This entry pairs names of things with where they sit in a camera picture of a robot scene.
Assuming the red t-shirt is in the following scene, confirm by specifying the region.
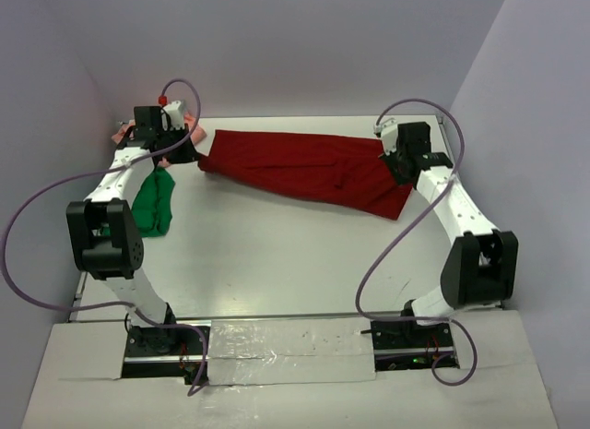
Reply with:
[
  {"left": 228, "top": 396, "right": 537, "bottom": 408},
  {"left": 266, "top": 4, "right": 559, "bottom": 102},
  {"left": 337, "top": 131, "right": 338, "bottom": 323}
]
[{"left": 198, "top": 129, "right": 412, "bottom": 220}]

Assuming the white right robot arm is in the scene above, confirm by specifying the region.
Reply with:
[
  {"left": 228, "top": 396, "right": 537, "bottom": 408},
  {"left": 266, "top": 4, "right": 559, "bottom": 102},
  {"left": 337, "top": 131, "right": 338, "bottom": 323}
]
[{"left": 374, "top": 119, "right": 519, "bottom": 347}]

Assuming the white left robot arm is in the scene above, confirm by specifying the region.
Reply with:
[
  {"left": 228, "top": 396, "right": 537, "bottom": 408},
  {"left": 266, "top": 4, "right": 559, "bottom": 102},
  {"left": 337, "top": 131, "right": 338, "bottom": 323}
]
[{"left": 66, "top": 101, "right": 200, "bottom": 354}]

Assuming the pink t-shirt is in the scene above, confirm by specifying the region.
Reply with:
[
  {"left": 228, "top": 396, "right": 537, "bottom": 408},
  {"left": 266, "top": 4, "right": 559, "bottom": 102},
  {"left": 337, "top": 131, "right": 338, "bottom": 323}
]
[{"left": 112, "top": 113, "right": 207, "bottom": 145}]

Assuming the green t-shirt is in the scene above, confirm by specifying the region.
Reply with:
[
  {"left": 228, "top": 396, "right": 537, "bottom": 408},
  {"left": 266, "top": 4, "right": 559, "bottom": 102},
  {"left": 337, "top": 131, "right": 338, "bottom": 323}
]
[{"left": 88, "top": 166, "right": 175, "bottom": 238}]

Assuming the white cardboard front cover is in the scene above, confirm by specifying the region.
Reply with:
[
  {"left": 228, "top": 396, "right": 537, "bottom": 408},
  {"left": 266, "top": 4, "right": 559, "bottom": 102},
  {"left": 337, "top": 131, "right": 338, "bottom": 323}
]
[{"left": 23, "top": 310, "right": 556, "bottom": 428}]

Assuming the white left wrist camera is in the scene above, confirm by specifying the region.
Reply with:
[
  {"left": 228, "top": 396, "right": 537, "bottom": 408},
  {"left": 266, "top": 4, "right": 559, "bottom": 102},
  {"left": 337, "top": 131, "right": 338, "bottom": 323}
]
[{"left": 158, "top": 95, "right": 185, "bottom": 129}]

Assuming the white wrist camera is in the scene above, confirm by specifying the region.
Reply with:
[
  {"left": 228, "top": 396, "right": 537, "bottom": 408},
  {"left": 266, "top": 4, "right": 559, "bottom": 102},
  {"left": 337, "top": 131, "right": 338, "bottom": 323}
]
[
  {"left": 158, "top": 95, "right": 185, "bottom": 129},
  {"left": 373, "top": 117, "right": 398, "bottom": 155}
]

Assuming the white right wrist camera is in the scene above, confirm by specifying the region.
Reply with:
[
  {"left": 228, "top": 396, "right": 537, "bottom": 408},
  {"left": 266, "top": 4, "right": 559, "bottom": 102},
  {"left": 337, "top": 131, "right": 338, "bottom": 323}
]
[{"left": 373, "top": 117, "right": 398, "bottom": 155}]

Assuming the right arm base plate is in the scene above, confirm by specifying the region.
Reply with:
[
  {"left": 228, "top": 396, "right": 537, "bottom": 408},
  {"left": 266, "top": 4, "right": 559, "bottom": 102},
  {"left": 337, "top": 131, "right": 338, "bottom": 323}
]
[{"left": 362, "top": 320, "right": 458, "bottom": 372}]

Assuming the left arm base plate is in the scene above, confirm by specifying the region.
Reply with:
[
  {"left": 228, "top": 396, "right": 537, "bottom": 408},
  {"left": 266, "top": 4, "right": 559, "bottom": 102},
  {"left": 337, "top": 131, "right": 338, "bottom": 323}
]
[{"left": 124, "top": 322, "right": 210, "bottom": 363}]

